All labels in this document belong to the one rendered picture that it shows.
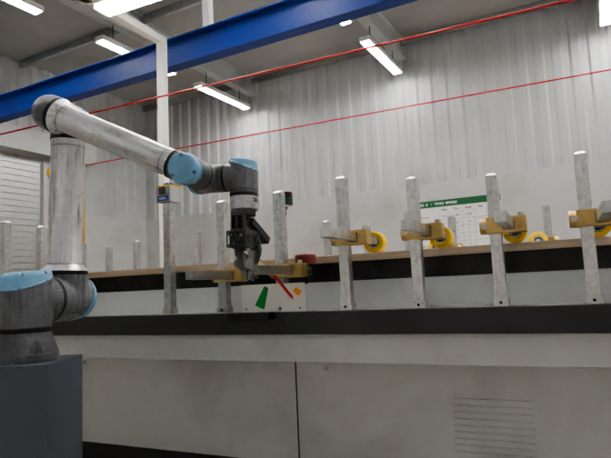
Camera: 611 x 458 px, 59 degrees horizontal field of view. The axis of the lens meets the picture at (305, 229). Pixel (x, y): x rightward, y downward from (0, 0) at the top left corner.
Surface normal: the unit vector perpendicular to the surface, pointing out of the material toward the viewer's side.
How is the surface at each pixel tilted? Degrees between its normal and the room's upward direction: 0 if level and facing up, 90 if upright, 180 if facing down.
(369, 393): 90
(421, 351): 90
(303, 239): 90
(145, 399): 90
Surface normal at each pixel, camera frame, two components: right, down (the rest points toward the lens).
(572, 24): -0.48, -0.07
